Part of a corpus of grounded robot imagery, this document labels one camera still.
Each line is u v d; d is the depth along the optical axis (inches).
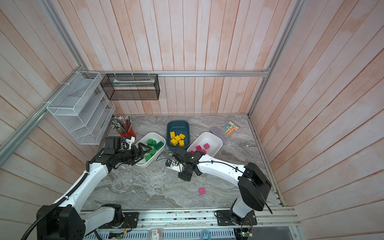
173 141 39.7
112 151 24.6
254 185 16.9
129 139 30.3
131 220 28.9
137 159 30.9
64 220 15.2
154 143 39.5
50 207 15.8
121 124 37.2
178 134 41.1
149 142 39.7
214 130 43.2
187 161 24.0
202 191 32.1
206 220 29.5
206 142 40.3
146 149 29.5
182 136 41.8
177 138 41.0
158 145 39.0
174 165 28.2
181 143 39.7
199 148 38.6
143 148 28.6
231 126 43.7
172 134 41.0
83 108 28.9
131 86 41.0
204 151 39.0
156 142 39.8
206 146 39.7
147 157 34.9
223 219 28.8
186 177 28.2
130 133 38.7
